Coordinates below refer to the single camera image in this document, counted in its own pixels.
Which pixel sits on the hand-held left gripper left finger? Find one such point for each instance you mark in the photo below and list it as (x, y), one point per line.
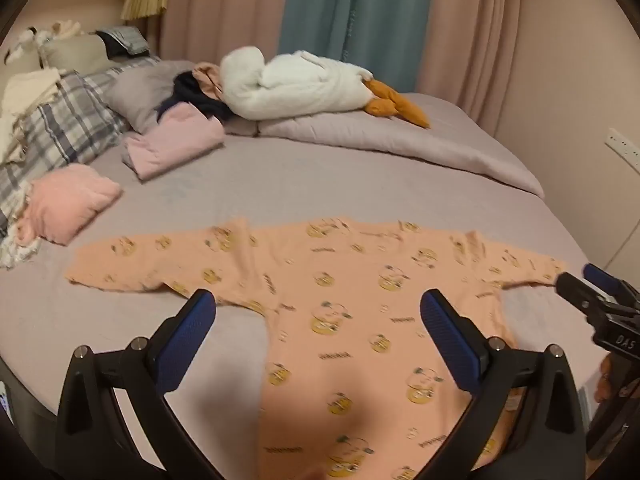
(187, 340)

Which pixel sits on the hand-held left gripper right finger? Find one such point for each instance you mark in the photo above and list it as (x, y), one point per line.
(445, 340)

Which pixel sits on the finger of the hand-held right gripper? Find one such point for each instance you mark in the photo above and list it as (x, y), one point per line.
(602, 276)
(580, 295)

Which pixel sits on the orange printed baby garment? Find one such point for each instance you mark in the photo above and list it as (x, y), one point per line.
(350, 285)

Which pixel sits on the person's right hand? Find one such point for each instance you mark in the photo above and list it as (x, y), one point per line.
(604, 377)

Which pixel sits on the bed with mauve sheet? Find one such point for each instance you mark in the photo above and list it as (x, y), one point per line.
(260, 190)

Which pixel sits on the folded pink fluffy cloth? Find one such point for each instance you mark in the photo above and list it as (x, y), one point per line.
(70, 200)

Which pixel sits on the white patterned cloth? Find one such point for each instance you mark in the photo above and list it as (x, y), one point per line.
(15, 252)

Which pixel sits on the grey mauve duvet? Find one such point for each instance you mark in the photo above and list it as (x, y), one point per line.
(400, 145)

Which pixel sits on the dark navy cloth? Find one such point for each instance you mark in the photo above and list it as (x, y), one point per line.
(200, 99)

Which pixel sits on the plaid grey pillow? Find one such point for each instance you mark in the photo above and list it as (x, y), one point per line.
(65, 125)

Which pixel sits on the plain grey pillow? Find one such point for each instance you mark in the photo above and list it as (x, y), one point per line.
(140, 90)

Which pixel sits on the peach hooded garment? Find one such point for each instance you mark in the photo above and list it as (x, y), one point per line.
(207, 77)

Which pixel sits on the pink curtain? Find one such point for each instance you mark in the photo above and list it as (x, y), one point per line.
(475, 35)
(225, 5)

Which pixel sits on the white goose plush toy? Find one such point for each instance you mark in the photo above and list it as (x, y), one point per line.
(300, 85)

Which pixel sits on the cream blanket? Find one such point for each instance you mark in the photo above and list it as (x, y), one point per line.
(25, 95)

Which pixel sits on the dark grey plaid cloth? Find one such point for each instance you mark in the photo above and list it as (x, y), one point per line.
(125, 40)

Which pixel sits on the beige pillow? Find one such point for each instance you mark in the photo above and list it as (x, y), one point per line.
(75, 52)

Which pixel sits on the white brown plush toy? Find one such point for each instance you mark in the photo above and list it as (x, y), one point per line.
(65, 28)

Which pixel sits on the teal curtain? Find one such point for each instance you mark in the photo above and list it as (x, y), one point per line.
(360, 15)

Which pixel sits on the white wall power strip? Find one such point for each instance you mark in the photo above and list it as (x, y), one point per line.
(625, 147)

